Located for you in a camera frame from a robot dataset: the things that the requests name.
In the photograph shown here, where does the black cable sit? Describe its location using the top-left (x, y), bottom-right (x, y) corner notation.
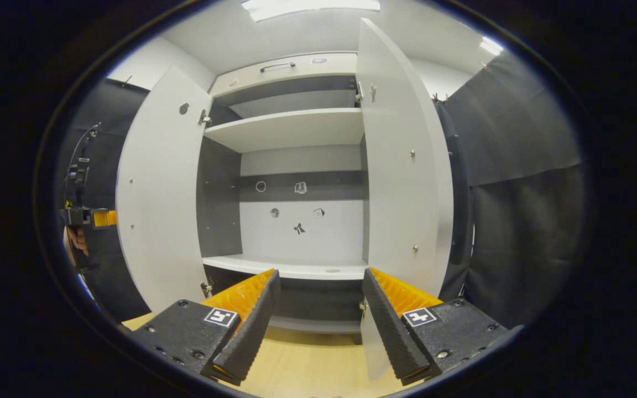
top-left (65, 123), bottom-right (102, 183)

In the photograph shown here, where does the large ceiling light panel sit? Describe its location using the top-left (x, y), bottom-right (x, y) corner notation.
top-left (241, 0), bottom-right (381, 23)

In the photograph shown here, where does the white cabinet shelf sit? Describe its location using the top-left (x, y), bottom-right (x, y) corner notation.
top-left (203, 107), bottom-right (366, 154)
top-left (202, 254), bottom-right (369, 281)

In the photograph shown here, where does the beige shoe cabinet door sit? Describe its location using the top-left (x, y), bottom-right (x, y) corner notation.
top-left (116, 66), bottom-right (213, 314)
top-left (355, 18), bottom-right (455, 382)

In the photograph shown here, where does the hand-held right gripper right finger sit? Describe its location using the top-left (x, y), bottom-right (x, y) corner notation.
top-left (361, 268), bottom-right (514, 386)

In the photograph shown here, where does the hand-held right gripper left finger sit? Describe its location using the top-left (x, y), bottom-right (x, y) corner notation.
top-left (129, 269), bottom-right (281, 386)

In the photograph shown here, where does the beige cabinet drawer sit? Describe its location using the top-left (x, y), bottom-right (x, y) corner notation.
top-left (209, 52), bottom-right (359, 98)

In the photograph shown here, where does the black backdrop cloth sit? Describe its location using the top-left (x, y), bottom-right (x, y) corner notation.
top-left (55, 77), bottom-right (152, 323)
top-left (434, 49), bottom-right (586, 331)

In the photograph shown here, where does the beige double-door shoe cabinet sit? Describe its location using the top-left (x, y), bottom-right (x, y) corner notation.
top-left (116, 18), bottom-right (471, 382)

